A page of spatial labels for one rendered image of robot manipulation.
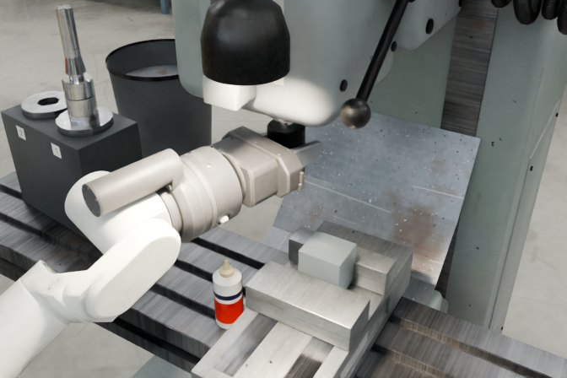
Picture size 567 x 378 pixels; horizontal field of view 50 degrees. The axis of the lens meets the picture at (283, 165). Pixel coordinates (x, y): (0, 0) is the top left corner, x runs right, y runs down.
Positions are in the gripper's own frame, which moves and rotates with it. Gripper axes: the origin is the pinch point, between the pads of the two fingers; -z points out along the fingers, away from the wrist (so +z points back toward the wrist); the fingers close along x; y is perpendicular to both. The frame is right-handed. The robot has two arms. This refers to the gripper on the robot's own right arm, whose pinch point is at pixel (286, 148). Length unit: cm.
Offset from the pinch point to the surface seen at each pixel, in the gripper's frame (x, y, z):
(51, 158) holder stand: 40.8, 12.8, 13.8
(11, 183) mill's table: 62, 27, 15
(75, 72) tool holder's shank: 38.1, -1.2, 8.1
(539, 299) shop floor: 8, 124, -140
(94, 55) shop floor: 355, 124, -149
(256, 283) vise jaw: -2.1, 16.1, 7.4
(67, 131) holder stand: 37.4, 7.4, 11.5
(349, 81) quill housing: -10.7, -12.7, 1.5
